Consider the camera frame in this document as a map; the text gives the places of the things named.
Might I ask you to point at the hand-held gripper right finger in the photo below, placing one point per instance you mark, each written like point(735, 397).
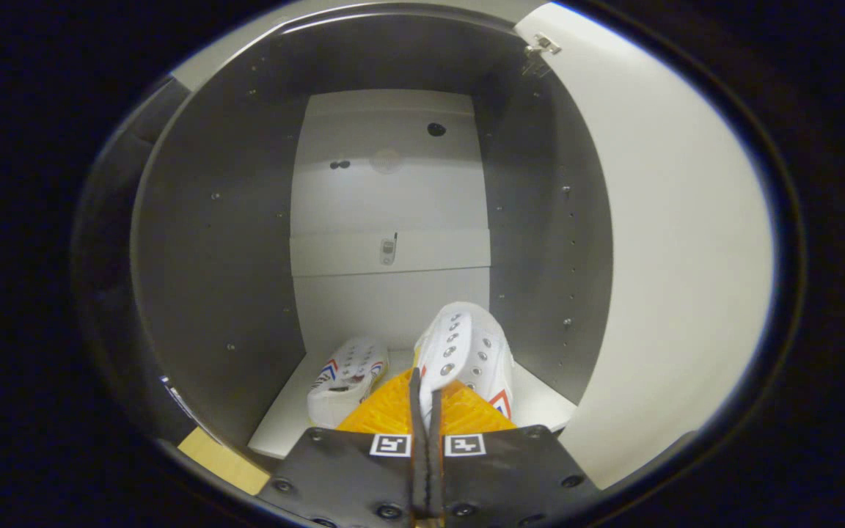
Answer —
point(510, 477)

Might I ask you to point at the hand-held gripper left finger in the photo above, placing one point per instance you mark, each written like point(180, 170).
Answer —
point(416, 411)

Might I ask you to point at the white canvas shoe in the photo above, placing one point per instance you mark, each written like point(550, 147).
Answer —
point(466, 345)
point(345, 381)

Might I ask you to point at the grey shoe cabinet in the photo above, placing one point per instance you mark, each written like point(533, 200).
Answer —
point(217, 242)

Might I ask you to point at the beige shoe cabinet door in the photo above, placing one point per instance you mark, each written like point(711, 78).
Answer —
point(679, 257)

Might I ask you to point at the metal door hinge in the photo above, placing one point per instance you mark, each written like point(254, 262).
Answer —
point(540, 50)

